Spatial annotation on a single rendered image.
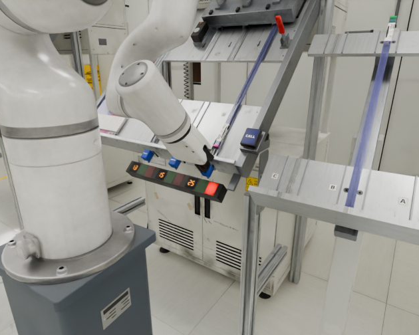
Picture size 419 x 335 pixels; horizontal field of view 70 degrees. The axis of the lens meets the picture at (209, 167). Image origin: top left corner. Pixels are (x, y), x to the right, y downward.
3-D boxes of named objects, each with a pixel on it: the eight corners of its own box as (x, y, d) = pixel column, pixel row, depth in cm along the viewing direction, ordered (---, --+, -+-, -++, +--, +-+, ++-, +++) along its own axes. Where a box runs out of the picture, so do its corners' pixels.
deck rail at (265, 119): (248, 178, 80) (241, 167, 75) (241, 177, 81) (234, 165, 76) (324, 2, 104) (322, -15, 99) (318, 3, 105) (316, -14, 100)
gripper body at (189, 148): (147, 136, 67) (171, 162, 76) (183, 143, 61) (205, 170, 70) (163, 110, 69) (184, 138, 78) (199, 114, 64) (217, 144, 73)
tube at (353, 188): (389, 21, 71) (390, 15, 70) (396, 21, 70) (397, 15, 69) (342, 215, 52) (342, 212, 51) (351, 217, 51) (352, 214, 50)
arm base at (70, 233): (55, 306, 36) (21, 157, 29) (-23, 255, 45) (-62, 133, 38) (159, 231, 51) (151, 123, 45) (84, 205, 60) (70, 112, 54)
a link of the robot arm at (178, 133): (143, 133, 65) (150, 140, 67) (174, 138, 60) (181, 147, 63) (161, 103, 68) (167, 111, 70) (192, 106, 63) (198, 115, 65)
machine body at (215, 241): (271, 308, 124) (284, 168, 103) (149, 251, 161) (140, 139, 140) (316, 236, 175) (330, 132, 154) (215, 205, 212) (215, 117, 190)
